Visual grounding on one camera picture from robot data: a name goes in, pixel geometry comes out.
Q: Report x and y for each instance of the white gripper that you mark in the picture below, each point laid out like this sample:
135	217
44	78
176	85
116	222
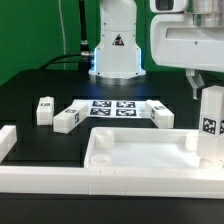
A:
177	42

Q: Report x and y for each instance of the white desk top panel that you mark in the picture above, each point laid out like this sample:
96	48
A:
145	148

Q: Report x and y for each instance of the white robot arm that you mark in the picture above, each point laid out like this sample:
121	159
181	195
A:
117	58

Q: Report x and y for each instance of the fiducial marker sheet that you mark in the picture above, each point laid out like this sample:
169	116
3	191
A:
115	109

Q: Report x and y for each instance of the white U-shaped obstacle fence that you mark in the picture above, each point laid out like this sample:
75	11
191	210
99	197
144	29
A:
101	180

